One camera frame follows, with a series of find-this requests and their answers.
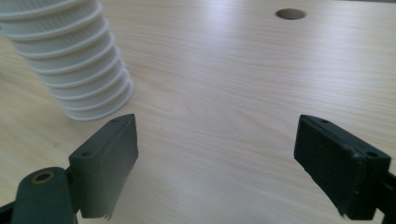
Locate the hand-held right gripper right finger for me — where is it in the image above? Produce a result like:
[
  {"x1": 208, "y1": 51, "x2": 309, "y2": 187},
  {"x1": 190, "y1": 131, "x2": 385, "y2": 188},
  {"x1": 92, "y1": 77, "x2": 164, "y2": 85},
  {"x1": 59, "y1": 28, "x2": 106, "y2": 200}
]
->
[{"x1": 293, "y1": 114, "x2": 392, "y2": 221}]

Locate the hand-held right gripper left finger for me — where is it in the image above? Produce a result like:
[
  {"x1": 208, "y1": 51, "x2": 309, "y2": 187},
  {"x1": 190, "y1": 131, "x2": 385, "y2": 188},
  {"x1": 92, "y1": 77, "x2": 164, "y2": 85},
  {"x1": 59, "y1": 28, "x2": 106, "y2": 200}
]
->
[{"x1": 68, "y1": 113, "x2": 139, "y2": 220}]

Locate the stack of paper cups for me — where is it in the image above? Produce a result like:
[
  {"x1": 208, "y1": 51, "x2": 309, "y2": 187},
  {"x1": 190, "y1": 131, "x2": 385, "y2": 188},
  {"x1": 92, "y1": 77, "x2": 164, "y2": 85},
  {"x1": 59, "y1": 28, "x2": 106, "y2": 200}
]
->
[{"x1": 0, "y1": 0, "x2": 135, "y2": 122}]

